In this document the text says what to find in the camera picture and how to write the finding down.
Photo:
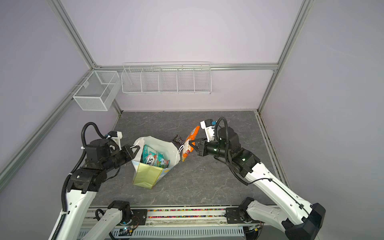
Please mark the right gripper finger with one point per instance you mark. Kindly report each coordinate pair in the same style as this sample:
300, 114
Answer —
193, 148
194, 142

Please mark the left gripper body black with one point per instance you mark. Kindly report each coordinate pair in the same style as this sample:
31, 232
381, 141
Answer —
124, 155

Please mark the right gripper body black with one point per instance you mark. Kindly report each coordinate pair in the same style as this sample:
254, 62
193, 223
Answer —
204, 151

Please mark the orange Fox's candy bag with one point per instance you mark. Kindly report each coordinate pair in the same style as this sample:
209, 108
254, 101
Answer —
187, 148

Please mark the Fox's mint blossom candy bag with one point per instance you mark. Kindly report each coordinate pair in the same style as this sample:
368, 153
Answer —
153, 158

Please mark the illustrated paper gift bag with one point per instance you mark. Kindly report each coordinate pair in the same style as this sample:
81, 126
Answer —
147, 176

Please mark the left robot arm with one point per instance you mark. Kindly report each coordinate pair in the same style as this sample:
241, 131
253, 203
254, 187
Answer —
101, 154

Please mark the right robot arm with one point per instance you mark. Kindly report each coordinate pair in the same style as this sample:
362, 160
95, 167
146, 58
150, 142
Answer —
296, 217

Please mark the purple M&M's packet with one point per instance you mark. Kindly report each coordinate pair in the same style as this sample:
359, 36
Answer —
178, 140

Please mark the white mesh box basket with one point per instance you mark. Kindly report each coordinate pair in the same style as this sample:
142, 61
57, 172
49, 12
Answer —
98, 91

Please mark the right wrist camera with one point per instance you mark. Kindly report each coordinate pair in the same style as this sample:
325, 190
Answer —
209, 127

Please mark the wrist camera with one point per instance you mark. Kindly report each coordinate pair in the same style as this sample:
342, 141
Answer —
209, 127
116, 136

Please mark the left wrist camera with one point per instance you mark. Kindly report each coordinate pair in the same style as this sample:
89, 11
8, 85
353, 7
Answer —
116, 136

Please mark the long white wire basket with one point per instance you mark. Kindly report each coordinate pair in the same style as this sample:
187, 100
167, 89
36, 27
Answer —
167, 78

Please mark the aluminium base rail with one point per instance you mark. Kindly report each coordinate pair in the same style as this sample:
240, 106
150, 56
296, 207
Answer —
197, 222

